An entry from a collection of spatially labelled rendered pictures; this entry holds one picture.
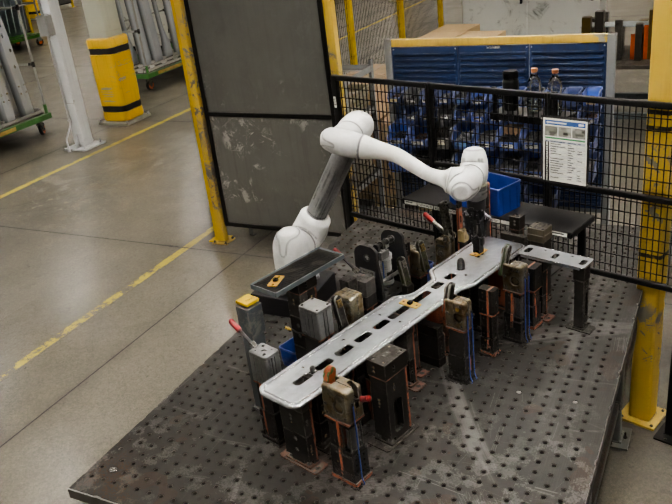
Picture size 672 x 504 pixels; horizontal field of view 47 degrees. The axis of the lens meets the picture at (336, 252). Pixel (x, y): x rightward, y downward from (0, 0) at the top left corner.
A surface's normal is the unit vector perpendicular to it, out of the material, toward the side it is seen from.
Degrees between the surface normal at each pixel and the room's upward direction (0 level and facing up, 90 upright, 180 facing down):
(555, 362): 0
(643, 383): 90
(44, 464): 0
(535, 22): 90
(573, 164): 90
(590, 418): 0
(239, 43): 90
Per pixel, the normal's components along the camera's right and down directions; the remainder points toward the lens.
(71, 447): -0.11, -0.90
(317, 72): -0.40, 0.44
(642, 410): -0.67, 0.38
